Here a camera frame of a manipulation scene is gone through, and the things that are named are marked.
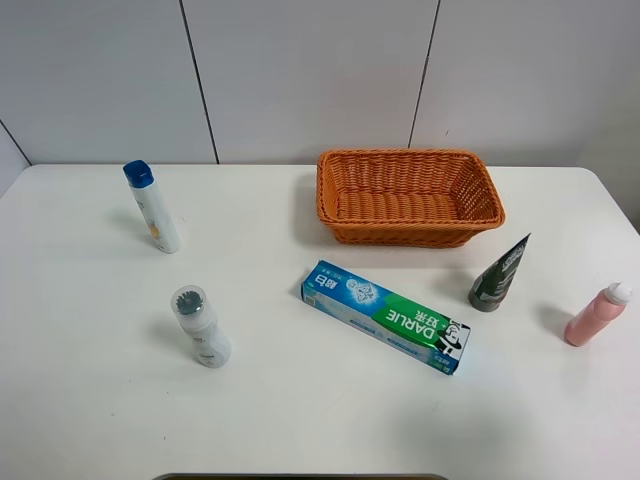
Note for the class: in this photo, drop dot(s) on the orange woven basket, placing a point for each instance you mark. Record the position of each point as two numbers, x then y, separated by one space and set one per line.
432 198

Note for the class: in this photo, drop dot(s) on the white bottle with brush cap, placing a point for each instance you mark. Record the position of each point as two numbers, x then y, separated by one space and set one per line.
198 320

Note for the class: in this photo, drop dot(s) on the dark grey cosmetic tube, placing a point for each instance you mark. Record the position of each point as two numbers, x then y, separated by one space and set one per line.
491 287

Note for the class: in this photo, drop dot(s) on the white bottle blue cap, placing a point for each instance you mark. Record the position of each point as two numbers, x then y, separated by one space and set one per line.
152 206

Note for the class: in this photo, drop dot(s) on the Darlie toothpaste box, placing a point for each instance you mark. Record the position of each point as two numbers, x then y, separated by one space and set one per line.
418 331

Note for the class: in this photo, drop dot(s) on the pink bottle white cap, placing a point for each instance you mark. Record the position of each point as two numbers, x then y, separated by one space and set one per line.
605 307

